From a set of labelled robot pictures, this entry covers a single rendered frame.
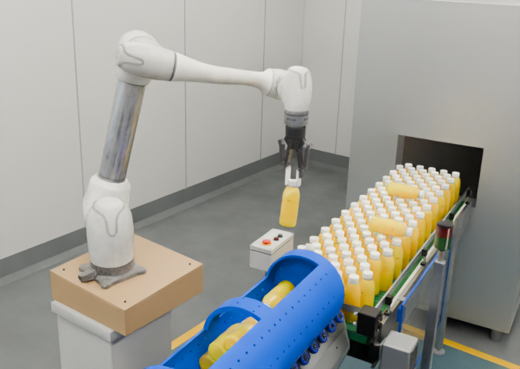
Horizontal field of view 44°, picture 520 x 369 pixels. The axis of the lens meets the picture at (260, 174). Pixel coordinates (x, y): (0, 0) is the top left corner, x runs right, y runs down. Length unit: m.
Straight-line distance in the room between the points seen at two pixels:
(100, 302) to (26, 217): 2.65
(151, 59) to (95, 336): 0.97
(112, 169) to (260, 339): 0.90
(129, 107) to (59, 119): 2.54
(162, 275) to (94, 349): 0.34
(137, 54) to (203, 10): 3.69
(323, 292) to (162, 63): 0.91
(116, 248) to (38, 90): 2.57
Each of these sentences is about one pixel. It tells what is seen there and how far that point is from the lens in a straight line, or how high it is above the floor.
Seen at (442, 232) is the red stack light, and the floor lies 1.23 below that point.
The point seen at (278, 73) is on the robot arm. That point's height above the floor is 1.80.
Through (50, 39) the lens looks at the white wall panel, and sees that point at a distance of 4.75.
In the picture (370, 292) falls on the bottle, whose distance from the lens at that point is 2.54.
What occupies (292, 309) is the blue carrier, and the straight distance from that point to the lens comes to 2.03.
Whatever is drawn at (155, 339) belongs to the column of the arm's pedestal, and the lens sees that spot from 2.50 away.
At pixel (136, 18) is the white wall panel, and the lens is 5.25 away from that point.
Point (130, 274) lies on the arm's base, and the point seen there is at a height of 1.13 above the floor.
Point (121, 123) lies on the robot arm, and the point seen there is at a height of 1.63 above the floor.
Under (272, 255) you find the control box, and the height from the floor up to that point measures 1.07.
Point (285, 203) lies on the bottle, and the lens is 2.46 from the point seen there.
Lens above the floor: 2.23
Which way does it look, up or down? 19 degrees down
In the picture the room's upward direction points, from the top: 2 degrees clockwise
